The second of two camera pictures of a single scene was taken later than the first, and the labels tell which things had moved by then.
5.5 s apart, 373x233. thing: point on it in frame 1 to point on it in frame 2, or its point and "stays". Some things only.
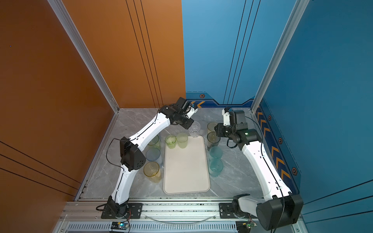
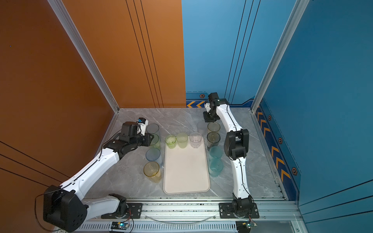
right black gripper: [219, 130] to [207, 119]
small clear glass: [194, 130] to [195, 139]
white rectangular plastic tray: [185, 170] stays
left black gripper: [190, 122] to [147, 139]
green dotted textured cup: [181, 138] stays
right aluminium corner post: [293, 22] stays
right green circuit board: [245, 226] stays
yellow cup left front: [151, 170] stays
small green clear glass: [170, 141] stays
